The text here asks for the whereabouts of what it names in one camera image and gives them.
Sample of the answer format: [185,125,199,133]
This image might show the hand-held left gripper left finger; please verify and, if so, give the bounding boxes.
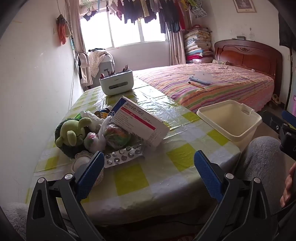
[26,151,105,241]

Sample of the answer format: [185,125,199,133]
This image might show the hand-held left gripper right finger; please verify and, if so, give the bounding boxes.
[194,150,279,241]

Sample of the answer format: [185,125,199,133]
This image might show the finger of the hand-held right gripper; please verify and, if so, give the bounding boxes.
[261,110,285,131]
[282,110,296,130]

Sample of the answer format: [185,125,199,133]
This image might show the white fluffy pad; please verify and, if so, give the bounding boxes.
[72,151,104,186]

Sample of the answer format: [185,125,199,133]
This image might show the silver blister pack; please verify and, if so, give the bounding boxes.
[103,143,145,168]

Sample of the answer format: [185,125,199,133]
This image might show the white plastic bin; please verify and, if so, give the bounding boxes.
[196,100,262,151]

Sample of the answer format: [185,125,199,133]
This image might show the person's right hand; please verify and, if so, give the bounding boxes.
[280,162,296,207]

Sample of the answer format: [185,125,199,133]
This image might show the grey fleece trouser leg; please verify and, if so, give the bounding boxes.
[3,201,29,240]
[240,136,296,215]

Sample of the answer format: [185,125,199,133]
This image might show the small knotted plastic bag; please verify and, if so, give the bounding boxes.
[84,132,107,154]

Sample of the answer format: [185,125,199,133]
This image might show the green checked tablecloth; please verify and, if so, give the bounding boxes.
[25,77,242,226]

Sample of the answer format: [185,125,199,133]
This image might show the clear bag with colourful contents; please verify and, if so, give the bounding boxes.
[103,117,133,149]

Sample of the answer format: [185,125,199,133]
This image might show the green plush toy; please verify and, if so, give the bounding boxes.
[55,113,93,158]

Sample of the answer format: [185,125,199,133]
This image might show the dark bottle with blue label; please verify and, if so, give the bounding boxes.
[94,106,114,119]

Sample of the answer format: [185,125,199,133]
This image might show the wooden headboard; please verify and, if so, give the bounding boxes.
[214,39,283,98]

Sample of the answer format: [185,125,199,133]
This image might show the striped bed sheet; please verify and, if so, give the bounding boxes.
[133,62,277,114]

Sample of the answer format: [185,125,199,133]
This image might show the white medicine box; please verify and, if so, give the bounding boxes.
[110,96,170,147]

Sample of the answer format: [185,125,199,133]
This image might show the yellow pencil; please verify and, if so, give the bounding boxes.
[188,81,206,90]

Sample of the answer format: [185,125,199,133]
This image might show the white desk organizer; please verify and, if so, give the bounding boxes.
[99,70,134,96]

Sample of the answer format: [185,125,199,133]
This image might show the stack of folded blankets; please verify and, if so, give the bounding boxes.
[184,27,214,64]

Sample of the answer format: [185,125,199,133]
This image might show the beige hanging coat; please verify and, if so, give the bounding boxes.
[77,53,93,88]

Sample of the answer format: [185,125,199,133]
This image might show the bunch of coloured pencils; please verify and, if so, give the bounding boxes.
[100,65,130,79]

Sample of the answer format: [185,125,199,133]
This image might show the grey cabinet with cloth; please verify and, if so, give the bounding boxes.
[98,56,115,76]

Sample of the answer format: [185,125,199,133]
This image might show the dotted cream cloth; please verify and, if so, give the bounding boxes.
[87,49,111,78]

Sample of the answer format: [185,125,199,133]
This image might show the framed picture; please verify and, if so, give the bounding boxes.
[233,0,257,13]

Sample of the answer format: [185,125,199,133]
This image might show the pink curtain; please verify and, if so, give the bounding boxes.
[168,30,187,66]
[66,0,86,55]

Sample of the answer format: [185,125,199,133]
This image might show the floral hanging bag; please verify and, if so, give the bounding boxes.
[191,2,208,18]

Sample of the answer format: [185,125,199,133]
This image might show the window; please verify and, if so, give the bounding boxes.
[80,9,170,49]

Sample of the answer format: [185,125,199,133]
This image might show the small dark hanging garment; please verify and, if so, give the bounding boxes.
[83,8,98,22]

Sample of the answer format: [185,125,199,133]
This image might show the row of hanging clothes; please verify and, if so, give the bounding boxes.
[106,0,192,33]

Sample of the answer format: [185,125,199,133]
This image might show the orange and grey wall cloths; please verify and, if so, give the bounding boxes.
[56,14,73,45]

